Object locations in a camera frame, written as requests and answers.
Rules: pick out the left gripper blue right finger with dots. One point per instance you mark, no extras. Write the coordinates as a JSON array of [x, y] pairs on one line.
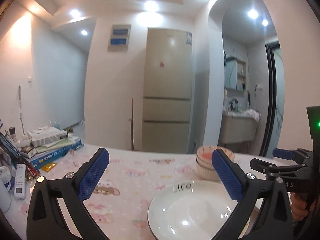
[[231, 175]]

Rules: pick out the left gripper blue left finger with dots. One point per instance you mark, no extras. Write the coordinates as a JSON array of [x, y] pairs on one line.
[[89, 174]]

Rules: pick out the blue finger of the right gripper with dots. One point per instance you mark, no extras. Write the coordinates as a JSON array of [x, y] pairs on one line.
[[284, 154], [266, 167]]

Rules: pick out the white bowl black rim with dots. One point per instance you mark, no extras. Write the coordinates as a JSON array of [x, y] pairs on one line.
[[207, 173]]

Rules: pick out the white life plate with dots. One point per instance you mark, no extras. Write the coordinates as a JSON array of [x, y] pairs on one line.
[[194, 209]]

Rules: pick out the person's right hand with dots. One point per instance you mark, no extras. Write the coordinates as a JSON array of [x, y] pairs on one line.
[[299, 207]]

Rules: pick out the pink cartoon tablecloth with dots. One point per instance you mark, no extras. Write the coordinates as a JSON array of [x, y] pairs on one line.
[[129, 183]]

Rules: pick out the black framed glass door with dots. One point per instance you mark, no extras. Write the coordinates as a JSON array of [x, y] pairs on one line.
[[276, 99]]

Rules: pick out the beige bathroom vanity cabinet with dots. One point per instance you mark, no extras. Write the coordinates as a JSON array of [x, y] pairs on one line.
[[236, 129]]

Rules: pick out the stack of books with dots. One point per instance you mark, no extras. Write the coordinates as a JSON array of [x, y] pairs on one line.
[[46, 144]]

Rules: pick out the white cloth on sink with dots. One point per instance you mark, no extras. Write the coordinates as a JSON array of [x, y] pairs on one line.
[[252, 113]]

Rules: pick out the black faucet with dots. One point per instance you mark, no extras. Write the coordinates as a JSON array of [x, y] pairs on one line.
[[234, 105]]

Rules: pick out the red broom with dustpan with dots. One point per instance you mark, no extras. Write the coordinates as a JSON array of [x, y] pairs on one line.
[[132, 125]]

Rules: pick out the white remote control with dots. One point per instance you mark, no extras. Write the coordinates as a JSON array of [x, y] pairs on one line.
[[20, 182]]

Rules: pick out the bathroom mirror cabinet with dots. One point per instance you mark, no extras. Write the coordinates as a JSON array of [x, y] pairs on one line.
[[235, 74]]

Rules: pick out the beige three-door refrigerator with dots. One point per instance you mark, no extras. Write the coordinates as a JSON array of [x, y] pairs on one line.
[[168, 74]]

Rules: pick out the black right gripper camera box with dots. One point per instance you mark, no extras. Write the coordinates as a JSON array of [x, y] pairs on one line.
[[314, 120]]

